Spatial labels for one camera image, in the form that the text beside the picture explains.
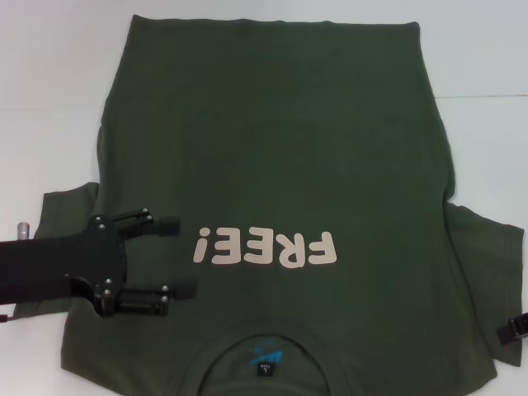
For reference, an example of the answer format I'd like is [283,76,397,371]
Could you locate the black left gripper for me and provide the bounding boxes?
[0,209,198,318]

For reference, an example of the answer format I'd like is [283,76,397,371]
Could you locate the dark green FREE! t-shirt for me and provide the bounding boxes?
[12,14,526,396]

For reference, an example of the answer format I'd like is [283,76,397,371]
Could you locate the left arm connector cable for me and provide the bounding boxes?
[0,222,31,324]

